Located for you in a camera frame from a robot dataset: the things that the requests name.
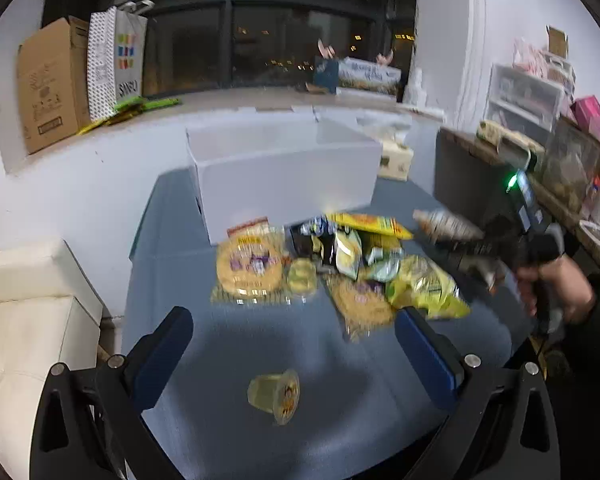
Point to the pink box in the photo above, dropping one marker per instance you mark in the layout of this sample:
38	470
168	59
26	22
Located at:
590	109

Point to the clear plastic drawer unit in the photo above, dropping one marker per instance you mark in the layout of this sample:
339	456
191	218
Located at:
522	97

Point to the clear zip bag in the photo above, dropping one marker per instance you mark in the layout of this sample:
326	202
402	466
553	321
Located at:
390	131

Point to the round yellow cracker packet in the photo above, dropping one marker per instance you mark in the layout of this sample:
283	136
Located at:
250	265

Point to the polka-dot shopping bag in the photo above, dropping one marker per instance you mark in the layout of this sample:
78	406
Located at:
115	60

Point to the yellow jelly cup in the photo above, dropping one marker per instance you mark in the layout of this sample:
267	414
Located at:
301	280
274	396

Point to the black white small device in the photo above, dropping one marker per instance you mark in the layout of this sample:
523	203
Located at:
519	156

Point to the small green snack packet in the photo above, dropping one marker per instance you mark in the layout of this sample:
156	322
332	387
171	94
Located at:
384	266

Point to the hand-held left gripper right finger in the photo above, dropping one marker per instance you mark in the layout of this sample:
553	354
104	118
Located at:
425	360

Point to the white cardboard box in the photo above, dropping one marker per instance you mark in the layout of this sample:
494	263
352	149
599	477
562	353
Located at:
280	175

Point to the white leather sofa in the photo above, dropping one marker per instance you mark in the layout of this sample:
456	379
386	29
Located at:
25	340

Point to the pink curved ornament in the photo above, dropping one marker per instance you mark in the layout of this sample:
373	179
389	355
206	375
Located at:
326	50
386	59

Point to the yellow snack packet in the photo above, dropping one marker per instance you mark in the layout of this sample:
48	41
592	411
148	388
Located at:
367	224

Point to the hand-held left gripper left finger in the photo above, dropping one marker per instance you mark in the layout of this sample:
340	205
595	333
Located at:
164	357

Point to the white plastic bottle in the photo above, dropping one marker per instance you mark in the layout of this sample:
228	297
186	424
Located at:
413	87

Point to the beige tissue pack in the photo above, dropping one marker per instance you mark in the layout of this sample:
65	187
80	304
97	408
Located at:
396	160

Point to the green cream tissue pack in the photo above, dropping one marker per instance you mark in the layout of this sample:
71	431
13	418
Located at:
505	135

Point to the pink floral packet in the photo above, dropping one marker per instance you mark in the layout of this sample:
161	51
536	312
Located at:
529	57

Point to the blue grey tablecloth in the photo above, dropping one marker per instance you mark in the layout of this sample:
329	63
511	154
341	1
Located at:
230	350

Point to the brown white snack packet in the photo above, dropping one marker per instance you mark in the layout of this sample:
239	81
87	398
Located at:
445	225

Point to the brown cardboard box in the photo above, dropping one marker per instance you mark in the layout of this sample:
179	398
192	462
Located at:
50	90

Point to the printed landscape box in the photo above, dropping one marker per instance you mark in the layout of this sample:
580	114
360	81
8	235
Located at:
367	76

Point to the orange noodle snack packet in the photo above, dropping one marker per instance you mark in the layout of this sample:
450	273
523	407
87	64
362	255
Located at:
362	307

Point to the person's right hand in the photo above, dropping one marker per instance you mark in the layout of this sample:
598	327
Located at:
565	290

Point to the clear plastic container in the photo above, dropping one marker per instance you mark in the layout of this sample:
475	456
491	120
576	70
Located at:
572	160

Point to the small open cardboard box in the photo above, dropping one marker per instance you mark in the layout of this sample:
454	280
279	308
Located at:
557	41

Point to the pile of green packets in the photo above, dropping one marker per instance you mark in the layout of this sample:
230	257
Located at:
130	107

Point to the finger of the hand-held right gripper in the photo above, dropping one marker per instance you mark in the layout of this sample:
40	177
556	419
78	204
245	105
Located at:
490	270
472	247

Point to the white tube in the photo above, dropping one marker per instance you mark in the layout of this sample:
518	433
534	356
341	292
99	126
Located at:
425	111

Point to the black framed window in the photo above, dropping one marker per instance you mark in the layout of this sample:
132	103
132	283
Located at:
260	25

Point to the black snack packet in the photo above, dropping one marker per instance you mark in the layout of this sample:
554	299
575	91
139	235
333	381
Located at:
305	245

